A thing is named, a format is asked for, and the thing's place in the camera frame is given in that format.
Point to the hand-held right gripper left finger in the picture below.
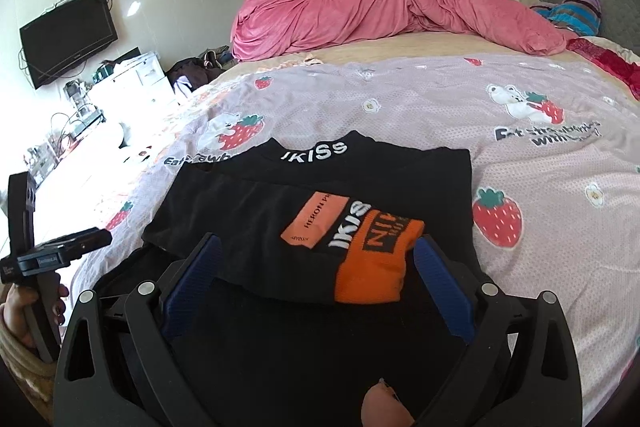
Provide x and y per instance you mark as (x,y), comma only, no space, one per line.
(192,277)

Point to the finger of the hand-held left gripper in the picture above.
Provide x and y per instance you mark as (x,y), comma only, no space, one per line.
(87,241)

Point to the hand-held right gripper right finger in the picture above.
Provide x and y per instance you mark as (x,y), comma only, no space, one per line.
(445,287)

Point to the black sweater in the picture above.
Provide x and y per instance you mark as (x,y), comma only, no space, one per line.
(240,207)

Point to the dark clothes pile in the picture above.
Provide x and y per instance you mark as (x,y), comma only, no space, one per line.
(187,74)

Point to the person's left hand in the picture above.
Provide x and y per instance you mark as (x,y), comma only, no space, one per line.
(12,312)

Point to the person's right hand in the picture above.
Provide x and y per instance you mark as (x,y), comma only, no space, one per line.
(385,407)

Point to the cluttered desk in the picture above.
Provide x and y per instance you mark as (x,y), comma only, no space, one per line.
(75,117)

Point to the white cabinet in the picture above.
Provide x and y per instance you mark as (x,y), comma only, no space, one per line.
(135,82)

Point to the strawberry printed bed sheet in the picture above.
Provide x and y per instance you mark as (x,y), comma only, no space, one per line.
(425,117)

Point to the black television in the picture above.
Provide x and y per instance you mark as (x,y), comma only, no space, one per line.
(65,37)

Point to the beige bed sheet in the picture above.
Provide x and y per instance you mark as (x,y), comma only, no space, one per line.
(440,44)

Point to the red patterned pillow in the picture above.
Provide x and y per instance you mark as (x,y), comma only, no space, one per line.
(615,62)

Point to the pink duvet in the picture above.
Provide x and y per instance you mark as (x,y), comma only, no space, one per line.
(375,7)

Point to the blue striped cloth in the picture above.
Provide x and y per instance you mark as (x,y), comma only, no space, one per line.
(575,17)

